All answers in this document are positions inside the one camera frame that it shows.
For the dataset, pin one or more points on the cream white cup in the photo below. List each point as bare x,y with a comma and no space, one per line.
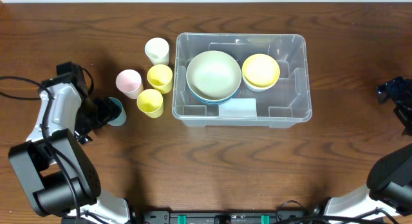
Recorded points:
157,50

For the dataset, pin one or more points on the light blue cup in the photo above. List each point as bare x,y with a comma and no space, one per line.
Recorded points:
122,117

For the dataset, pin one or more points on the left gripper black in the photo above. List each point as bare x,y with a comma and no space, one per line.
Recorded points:
103,111

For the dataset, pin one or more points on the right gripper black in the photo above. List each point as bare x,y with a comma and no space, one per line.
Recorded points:
396,93

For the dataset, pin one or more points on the large cream bowl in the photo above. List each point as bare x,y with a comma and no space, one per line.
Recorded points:
213,75

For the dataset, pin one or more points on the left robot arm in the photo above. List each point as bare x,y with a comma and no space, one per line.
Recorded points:
54,171

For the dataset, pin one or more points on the yellow small bowl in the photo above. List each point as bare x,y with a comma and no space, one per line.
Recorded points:
261,70

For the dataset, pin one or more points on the pink cup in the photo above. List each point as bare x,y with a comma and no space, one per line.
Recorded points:
130,83

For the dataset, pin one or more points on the dark blue bowl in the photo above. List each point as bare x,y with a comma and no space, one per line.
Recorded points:
195,95
213,102

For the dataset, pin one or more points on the white small bowl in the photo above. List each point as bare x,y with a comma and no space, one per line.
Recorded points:
257,88

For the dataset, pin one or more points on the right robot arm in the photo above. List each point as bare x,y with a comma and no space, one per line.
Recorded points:
388,186

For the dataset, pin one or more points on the clear plastic storage container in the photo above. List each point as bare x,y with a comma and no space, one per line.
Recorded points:
282,106

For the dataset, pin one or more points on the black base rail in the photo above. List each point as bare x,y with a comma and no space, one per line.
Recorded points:
166,217

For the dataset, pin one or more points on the yellow cup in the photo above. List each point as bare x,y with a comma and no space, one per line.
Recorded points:
161,78
151,103

